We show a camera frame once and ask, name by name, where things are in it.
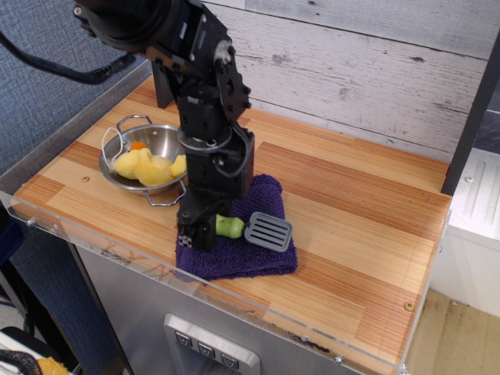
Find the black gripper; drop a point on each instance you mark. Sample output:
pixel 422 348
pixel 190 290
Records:
pixel 199 209

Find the green and grey spatula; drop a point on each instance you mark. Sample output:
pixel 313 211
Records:
pixel 261 229

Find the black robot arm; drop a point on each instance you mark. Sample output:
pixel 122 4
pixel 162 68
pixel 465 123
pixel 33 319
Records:
pixel 196 61

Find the purple folded cloth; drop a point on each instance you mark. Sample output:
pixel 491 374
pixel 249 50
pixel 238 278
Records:
pixel 232 258

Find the yellow plush duck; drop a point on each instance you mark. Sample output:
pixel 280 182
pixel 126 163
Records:
pixel 149 170

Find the steel button control panel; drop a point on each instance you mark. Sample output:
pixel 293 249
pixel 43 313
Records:
pixel 196 350

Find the clear acrylic table guard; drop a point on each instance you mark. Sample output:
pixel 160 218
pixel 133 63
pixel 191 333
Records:
pixel 350 307

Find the white side cabinet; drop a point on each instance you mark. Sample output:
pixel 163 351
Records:
pixel 466 268

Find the steel bowl with handles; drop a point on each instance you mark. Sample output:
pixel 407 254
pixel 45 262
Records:
pixel 161 139

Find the black left frame post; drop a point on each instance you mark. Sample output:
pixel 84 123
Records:
pixel 164 95

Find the black frame post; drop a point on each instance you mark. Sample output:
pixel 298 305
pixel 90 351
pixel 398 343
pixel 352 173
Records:
pixel 469 133
pixel 164 95

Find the black right frame post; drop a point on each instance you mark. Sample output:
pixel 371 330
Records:
pixel 469 133

